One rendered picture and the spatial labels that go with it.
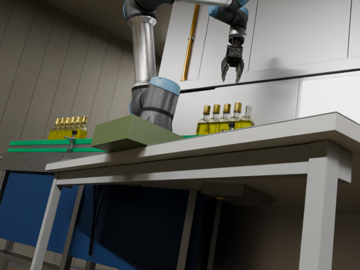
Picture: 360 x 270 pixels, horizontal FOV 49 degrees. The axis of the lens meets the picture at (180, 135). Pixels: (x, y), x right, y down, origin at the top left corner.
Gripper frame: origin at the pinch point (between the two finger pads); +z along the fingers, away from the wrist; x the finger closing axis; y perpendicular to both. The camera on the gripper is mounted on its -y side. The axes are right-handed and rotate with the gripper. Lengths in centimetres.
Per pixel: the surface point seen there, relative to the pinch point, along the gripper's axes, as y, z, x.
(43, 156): -65, 37, -106
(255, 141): 85, 51, 8
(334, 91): 0.0, -1.3, 45.5
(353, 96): 4, 1, 52
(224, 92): -30.6, -6.7, -2.7
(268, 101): -16.3, 0.7, 19.5
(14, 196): -78, 63, -124
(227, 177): 73, 57, 4
